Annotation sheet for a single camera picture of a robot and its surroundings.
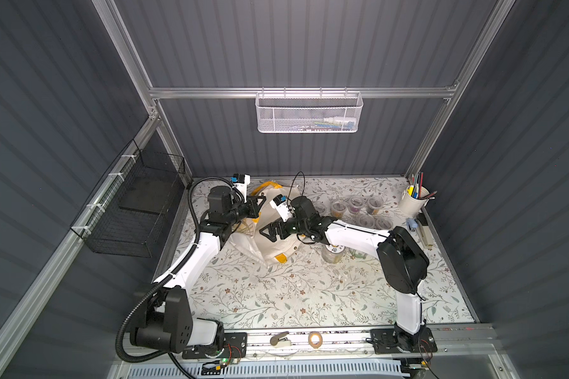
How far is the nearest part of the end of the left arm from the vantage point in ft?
2.04

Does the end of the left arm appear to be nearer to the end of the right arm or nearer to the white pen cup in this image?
the end of the right arm

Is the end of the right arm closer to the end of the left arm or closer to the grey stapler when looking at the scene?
the end of the left arm

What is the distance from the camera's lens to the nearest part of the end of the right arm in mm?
693
